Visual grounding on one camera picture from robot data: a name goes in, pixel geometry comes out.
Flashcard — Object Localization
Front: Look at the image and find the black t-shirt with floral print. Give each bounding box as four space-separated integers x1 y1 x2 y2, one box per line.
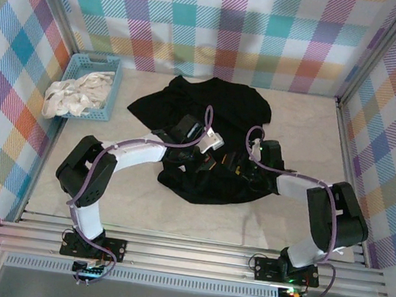
114 66 278 214

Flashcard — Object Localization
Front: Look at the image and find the blue plastic basket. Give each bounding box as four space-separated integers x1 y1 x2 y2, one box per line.
53 48 126 125

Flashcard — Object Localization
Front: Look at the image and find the white crumpled t-shirt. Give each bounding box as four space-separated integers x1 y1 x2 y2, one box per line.
40 62 116 128

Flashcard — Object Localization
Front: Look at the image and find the aluminium side rail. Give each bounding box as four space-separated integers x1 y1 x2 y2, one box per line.
313 97 393 268
16 112 69 228

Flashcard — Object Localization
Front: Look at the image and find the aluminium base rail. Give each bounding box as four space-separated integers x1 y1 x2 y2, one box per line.
0 214 389 297

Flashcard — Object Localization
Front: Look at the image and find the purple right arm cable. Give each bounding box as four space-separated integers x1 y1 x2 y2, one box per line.
223 124 357 297

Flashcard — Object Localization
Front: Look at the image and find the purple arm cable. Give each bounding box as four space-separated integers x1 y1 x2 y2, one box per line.
56 86 216 297
223 124 357 297

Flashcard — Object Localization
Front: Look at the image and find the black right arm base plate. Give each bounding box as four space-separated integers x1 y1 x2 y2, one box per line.
251 255 322 289

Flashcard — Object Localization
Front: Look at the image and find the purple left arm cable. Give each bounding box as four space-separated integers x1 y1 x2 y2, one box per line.
56 86 216 297

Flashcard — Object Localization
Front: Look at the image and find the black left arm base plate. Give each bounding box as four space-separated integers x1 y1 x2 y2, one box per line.
59 231 129 265

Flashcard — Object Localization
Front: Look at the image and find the slotted grey cable duct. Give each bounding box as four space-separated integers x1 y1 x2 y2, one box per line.
4 253 282 297

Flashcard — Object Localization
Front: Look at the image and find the aluminium frame post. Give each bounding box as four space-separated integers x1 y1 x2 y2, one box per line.
9 0 100 73
336 0 396 113

